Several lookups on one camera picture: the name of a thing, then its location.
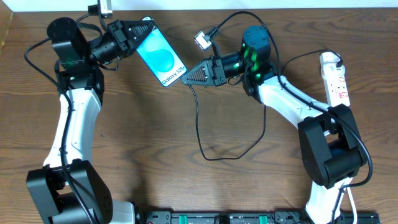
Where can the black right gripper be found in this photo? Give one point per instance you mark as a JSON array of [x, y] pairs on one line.
[[217, 70]]

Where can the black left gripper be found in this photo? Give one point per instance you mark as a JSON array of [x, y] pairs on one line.
[[119, 36]]

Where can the blue Galaxy smartphone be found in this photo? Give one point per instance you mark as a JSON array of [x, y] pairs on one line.
[[160, 58]]

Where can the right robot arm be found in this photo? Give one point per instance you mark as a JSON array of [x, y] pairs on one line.
[[331, 147]]

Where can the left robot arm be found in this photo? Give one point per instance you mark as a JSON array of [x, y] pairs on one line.
[[67, 188]]

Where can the white USB charger adapter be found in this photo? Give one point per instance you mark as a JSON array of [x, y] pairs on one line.
[[330, 70]]

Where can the white power strip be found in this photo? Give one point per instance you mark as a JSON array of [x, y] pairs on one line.
[[336, 88]]

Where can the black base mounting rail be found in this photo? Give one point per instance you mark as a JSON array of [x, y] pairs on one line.
[[167, 217]]

